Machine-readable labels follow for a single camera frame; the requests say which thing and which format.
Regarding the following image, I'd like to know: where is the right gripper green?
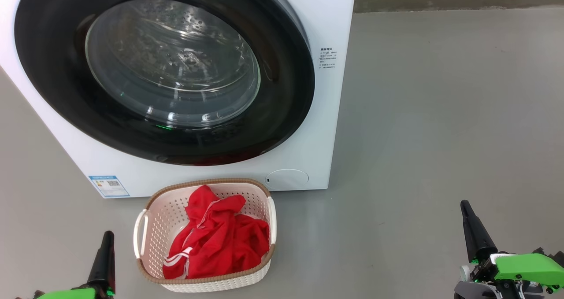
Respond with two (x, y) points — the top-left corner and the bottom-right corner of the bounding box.
(453, 200), (564, 299)

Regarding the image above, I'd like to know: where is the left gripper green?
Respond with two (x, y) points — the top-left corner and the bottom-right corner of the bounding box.
(33, 231), (116, 299)

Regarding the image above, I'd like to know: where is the red garment with white stripes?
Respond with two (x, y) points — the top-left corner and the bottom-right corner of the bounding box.
(162, 184), (271, 280)

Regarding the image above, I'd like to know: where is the black glass washing machine door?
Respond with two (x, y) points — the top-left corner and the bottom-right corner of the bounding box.
(14, 0), (316, 167)

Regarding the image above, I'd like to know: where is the cream perforated laundry basket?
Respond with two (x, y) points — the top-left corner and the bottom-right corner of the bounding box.
(133, 177), (278, 293)

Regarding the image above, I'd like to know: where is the white front-load washing machine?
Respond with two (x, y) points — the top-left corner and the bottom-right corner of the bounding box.
(0, 0), (357, 199)

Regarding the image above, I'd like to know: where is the blue energy label sticker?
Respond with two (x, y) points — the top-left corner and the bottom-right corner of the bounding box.
(88, 174), (131, 199)

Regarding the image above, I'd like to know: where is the round drain filter cover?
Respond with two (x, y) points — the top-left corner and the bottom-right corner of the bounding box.
(265, 169), (309, 191)

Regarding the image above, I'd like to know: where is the small printed text label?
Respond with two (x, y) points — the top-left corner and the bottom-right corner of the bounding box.
(318, 47), (339, 71)

